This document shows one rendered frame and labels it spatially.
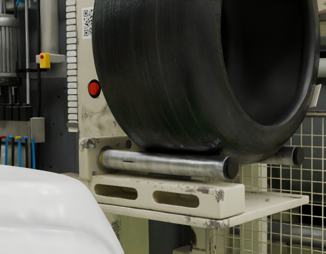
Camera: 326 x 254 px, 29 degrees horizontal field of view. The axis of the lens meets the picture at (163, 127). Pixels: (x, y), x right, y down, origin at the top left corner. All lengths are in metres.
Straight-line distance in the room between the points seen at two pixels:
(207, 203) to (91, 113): 0.46
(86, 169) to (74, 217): 1.19
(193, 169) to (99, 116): 0.36
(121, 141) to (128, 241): 0.25
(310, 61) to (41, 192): 1.32
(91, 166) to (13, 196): 1.21
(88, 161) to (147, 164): 0.15
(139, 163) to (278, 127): 0.31
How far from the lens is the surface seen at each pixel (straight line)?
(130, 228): 1.58
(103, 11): 1.26
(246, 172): 1.97
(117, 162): 1.40
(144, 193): 1.32
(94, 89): 1.54
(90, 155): 1.42
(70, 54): 1.62
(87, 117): 1.57
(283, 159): 1.47
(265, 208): 1.35
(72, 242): 0.21
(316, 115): 1.65
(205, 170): 1.25
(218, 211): 1.21
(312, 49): 1.52
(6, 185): 0.22
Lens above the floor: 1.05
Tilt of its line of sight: 3 degrees down
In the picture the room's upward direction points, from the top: 1 degrees counter-clockwise
